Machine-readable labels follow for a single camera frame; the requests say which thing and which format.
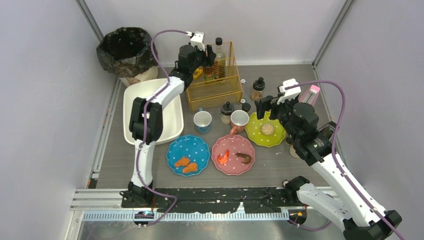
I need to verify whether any sauce bottle yellow cap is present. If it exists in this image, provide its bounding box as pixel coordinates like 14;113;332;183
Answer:
203;66;215;82

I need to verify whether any tall clear oil bottle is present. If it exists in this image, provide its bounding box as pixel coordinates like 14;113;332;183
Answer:
212;37;226;79

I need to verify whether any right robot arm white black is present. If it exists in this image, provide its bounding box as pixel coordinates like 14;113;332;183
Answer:
254;95;402;240

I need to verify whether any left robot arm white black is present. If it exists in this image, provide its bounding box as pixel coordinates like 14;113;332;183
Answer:
119;43;216;208

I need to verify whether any yellow plastic toy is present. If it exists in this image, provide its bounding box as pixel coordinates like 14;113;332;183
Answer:
192;67;204;80

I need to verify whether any small black cap jar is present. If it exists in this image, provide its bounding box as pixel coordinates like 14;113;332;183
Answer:
241;102;251;113

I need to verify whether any brown spice jar black cap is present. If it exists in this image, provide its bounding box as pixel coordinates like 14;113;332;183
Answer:
250;77;266;101

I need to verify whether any steamed bun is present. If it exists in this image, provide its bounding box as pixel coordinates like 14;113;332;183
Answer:
260;123;275;136

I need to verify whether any green polka dot plate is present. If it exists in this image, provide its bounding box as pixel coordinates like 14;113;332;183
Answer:
245;111;286;148

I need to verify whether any pink mug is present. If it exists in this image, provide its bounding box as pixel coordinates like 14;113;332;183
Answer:
230;110;250;135

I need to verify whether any dark spice bottle right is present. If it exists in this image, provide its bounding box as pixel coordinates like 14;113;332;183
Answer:
285;135;293;146

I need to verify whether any pink box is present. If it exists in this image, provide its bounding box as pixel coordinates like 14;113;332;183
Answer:
298;85;321;106

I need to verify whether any white shaker bottle right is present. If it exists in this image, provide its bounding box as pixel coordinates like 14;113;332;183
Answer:
289;145;300;159

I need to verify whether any white plastic basin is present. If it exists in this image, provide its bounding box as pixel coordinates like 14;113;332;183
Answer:
122;78;184;145

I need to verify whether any brown shrimp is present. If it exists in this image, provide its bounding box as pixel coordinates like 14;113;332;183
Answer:
235;152;252;165

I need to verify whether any pink polka dot plate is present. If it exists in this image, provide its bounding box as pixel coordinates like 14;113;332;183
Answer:
211;134;256;176

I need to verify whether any blue mug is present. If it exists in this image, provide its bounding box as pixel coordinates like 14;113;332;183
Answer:
193;108;212;134

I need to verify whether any trash bin with black bag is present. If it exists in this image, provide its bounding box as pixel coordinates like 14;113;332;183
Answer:
96;27;159;87

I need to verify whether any red shrimp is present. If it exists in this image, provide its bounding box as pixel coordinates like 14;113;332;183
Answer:
217;149;229;165

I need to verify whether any blue polka dot plate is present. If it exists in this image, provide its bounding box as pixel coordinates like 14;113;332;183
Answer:
166;135;211;177

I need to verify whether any right fried chicken piece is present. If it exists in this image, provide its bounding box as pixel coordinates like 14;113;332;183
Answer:
182;162;198;175

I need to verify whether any fried chicken piece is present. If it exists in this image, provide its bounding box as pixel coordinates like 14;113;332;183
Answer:
174;156;191;168
182;162;198;175

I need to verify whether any left fried chicken piece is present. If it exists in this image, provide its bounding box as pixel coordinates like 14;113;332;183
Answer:
174;156;191;168

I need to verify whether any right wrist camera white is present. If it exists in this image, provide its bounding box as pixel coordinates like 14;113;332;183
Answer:
277;78;301;105

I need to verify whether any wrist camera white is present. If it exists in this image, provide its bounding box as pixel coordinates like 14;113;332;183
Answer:
277;78;301;105
186;31;206;52

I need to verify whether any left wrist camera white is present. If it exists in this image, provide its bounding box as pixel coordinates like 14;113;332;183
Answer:
186;31;206;52

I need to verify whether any yellow wire basket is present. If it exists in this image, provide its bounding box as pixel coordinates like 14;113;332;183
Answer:
186;41;243;112

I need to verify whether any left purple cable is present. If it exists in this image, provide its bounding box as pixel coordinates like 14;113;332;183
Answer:
135;29;195;227

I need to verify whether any black base mount strip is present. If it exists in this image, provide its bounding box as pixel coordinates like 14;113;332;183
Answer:
119;186;306;214

